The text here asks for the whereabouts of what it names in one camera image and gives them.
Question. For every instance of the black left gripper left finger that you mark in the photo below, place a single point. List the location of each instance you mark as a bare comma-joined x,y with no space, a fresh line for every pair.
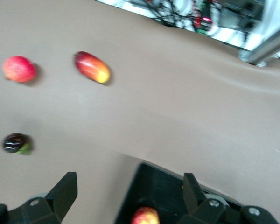
58,200

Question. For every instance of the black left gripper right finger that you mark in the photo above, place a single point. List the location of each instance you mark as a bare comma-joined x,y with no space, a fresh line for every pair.
196,200

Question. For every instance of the red yellow apple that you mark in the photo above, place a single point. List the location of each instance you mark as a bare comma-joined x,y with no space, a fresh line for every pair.
144,215

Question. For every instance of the black plastic box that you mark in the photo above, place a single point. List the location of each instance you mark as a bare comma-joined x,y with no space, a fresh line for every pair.
156,186

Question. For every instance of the dark purple mangosteen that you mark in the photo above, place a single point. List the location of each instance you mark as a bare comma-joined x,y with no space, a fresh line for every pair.
14,142

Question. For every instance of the brown table mat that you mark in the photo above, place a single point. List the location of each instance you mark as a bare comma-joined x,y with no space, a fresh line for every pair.
177,105

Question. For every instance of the red pomegranate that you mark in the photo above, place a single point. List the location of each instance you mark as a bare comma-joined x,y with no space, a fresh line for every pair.
18,68

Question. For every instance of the red yellow mango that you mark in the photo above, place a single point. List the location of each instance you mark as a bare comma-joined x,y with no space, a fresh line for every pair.
92,66

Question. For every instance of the red lit electronic device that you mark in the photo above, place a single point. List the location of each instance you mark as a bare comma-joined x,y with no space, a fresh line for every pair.
203,19

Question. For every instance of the metal camera post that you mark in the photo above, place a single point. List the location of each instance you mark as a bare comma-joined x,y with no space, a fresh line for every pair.
266,46

